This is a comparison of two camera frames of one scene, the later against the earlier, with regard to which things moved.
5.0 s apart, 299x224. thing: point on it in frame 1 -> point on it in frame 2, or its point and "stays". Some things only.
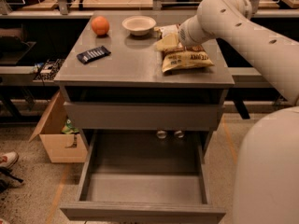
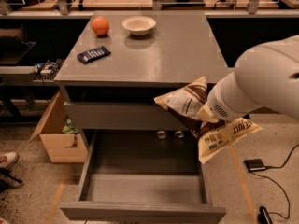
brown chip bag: x=181 y=57 -> x=187 y=100
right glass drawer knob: x=179 y=133 stays
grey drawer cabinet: x=148 y=105 stays
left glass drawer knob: x=162 y=134 stays
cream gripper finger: x=169 y=41 -> x=205 y=114
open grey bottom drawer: x=144 y=175 stays
